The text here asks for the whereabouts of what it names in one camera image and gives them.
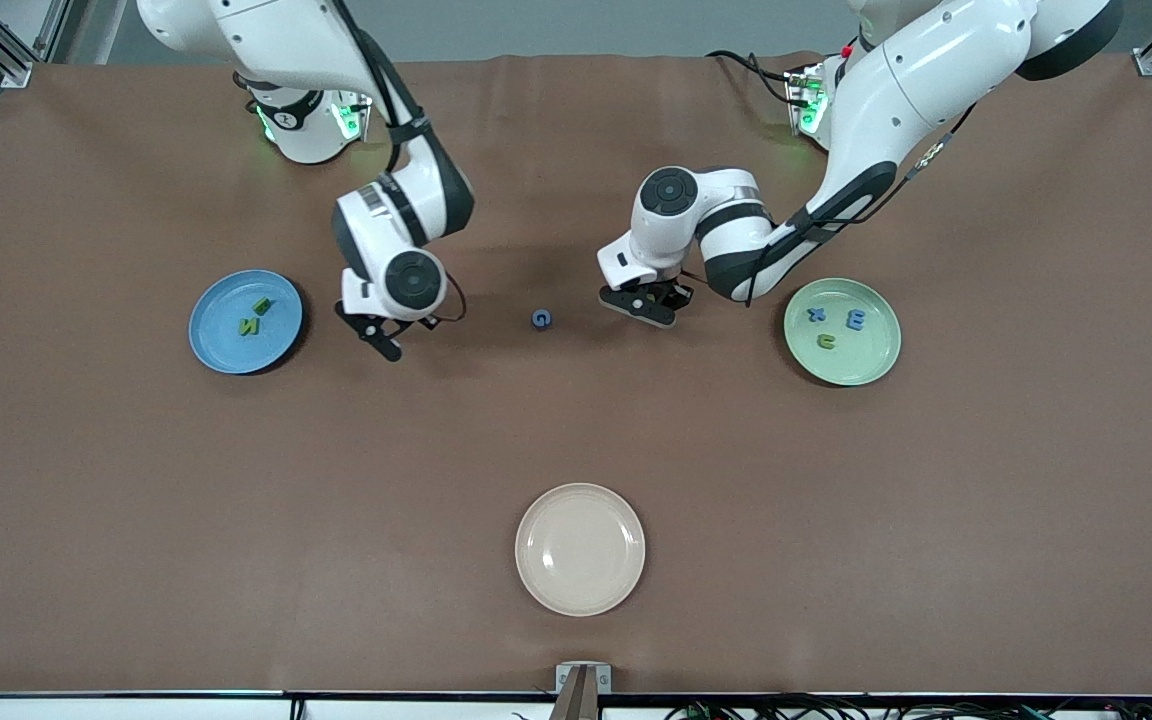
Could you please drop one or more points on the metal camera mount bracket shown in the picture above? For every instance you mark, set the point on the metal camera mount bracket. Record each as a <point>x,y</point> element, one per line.
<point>583,680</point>

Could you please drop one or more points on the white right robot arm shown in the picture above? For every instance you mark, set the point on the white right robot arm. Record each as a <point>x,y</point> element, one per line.
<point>406,210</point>

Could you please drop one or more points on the blue foam letter x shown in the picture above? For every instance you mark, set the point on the blue foam letter x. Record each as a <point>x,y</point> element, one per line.
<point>817,315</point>

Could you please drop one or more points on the blue foam letter m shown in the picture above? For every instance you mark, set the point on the blue foam letter m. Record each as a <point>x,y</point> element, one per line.
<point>855,320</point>

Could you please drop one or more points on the blue plate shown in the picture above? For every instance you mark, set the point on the blue plate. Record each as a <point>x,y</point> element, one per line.
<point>226,345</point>

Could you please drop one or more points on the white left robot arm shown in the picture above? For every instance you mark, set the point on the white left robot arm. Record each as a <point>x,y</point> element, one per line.
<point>736,230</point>

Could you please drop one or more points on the green plate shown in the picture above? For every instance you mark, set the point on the green plate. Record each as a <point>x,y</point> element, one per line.
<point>861,360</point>

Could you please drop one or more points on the blue foam letter G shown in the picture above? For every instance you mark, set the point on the blue foam letter G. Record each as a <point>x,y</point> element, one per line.
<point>534,318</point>

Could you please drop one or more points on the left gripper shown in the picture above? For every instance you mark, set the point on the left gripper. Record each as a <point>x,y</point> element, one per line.
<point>677,292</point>

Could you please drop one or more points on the brown table mat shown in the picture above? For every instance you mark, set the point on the brown table mat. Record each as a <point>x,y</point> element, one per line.
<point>236,550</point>

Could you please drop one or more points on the cream plate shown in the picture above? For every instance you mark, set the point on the cream plate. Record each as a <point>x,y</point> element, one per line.
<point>580,550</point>

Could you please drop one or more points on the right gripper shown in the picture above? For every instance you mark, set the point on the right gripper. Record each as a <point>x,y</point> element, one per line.
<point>429,323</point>

